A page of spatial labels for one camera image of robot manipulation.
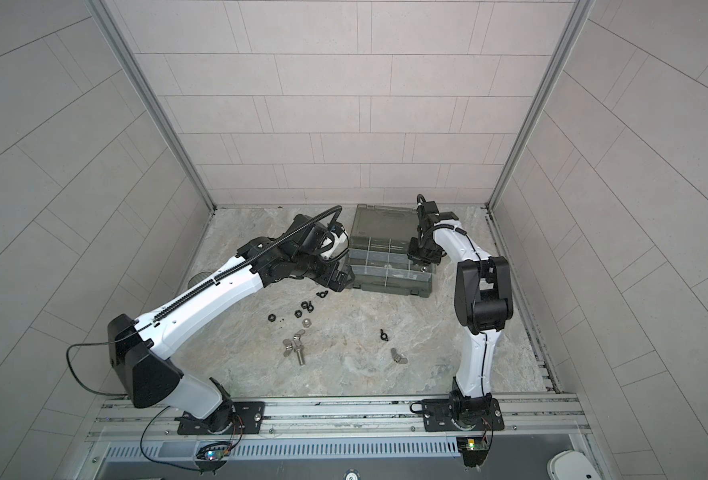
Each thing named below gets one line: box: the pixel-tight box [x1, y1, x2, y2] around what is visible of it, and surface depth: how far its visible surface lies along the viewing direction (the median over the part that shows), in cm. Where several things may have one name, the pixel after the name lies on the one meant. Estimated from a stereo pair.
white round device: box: [547, 449, 600, 480], surface depth 64 cm
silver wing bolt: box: [282, 329, 305, 365], surface depth 84 cm
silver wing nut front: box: [390, 348, 409, 364], surface depth 82 cm
